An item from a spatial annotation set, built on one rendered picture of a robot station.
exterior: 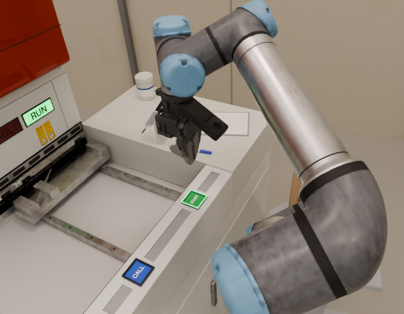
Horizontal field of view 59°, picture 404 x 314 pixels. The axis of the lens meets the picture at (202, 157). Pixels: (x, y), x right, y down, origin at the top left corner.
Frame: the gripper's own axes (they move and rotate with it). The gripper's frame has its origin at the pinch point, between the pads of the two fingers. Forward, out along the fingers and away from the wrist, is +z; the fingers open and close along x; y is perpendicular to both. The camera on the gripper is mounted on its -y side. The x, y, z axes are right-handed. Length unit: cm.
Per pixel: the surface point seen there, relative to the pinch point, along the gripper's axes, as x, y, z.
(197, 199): -0.4, 0.1, 14.2
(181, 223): 8.7, -0.3, 15.1
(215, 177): -11.1, 0.0, 15.1
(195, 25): -163, 96, 31
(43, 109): -2, 58, 1
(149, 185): -8.0, 24.0, 25.7
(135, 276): 27.4, 0.5, 14.2
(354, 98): -191, -17, 79
